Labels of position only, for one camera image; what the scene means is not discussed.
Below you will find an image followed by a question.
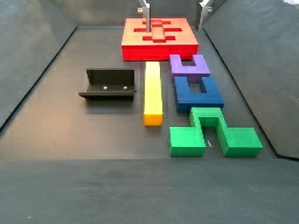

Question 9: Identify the yellow long bar block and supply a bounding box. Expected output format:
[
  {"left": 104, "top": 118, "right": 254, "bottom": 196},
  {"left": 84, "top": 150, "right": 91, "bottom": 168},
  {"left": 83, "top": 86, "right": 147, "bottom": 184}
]
[{"left": 144, "top": 61, "right": 164, "bottom": 126}]

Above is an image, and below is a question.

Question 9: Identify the green S-shaped block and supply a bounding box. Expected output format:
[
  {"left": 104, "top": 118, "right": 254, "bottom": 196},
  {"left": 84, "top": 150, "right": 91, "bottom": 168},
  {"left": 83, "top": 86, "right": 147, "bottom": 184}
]
[{"left": 170, "top": 108, "right": 263, "bottom": 157}]

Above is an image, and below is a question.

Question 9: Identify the black angled fixture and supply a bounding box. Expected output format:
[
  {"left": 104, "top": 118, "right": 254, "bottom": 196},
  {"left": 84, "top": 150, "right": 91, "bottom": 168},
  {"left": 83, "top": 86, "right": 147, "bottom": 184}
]
[{"left": 79, "top": 68, "right": 136, "bottom": 99}]

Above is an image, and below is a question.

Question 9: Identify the red board with slots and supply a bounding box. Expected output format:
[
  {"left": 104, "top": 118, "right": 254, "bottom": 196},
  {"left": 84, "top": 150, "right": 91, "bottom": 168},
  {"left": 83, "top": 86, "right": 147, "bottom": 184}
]
[{"left": 121, "top": 17, "right": 199, "bottom": 61}]

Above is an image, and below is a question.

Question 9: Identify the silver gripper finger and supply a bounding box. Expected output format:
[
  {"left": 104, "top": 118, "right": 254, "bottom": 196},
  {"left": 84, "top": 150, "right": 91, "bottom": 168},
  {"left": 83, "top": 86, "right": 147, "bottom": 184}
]
[
  {"left": 137, "top": 0, "right": 151, "bottom": 32},
  {"left": 199, "top": 0, "right": 214, "bottom": 28}
]

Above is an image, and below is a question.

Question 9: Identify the purple U-shaped block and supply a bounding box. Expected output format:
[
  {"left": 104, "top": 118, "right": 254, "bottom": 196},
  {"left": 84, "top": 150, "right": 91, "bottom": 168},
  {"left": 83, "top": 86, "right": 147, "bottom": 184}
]
[{"left": 170, "top": 54, "right": 211, "bottom": 83}]

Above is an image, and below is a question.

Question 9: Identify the blue U-shaped block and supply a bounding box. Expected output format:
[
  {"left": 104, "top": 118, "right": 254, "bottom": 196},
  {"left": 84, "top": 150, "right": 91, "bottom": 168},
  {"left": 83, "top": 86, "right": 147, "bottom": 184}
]
[{"left": 174, "top": 77, "right": 224, "bottom": 113}]

